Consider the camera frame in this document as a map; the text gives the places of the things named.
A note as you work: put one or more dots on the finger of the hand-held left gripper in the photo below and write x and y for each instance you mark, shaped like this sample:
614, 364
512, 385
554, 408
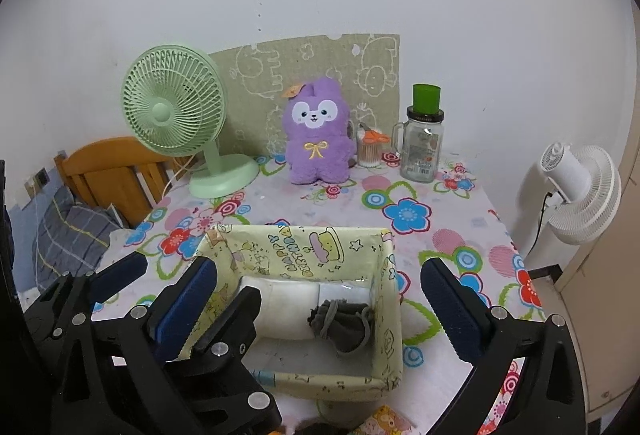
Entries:
120, 274
237, 320

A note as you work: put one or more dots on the dark grey rolled socks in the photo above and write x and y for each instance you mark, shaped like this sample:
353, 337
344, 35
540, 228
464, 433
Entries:
345, 325

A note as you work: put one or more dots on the orange scissors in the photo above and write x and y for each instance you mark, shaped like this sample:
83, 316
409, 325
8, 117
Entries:
374, 136

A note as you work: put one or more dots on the grey plaid bedding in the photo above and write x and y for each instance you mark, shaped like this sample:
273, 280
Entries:
75, 235

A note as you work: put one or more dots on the beige printed board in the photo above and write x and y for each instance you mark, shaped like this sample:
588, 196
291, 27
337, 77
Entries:
260, 70

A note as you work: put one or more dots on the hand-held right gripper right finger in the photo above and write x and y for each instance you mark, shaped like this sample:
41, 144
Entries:
447, 310

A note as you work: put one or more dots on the colourful printed packet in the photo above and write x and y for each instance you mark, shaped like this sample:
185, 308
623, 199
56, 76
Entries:
387, 422

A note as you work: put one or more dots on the yellow printed storage box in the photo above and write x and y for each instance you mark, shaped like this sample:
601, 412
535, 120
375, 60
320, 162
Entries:
300, 255

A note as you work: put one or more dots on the green desk fan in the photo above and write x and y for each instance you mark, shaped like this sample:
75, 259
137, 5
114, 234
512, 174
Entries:
172, 110

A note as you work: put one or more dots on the clear cotton swab container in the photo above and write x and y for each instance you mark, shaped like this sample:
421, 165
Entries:
369, 156

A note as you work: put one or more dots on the green plastic cup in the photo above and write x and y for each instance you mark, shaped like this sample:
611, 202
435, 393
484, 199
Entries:
426, 97

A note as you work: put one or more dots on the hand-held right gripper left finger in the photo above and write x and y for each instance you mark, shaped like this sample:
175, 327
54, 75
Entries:
182, 310

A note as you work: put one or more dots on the purple plush toy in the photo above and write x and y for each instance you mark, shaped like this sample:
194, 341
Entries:
315, 150

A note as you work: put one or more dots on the white clip fan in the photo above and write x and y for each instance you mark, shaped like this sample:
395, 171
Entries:
585, 200

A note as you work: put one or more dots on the floral tablecloth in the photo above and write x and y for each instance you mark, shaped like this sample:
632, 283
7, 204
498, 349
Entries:
440, 225

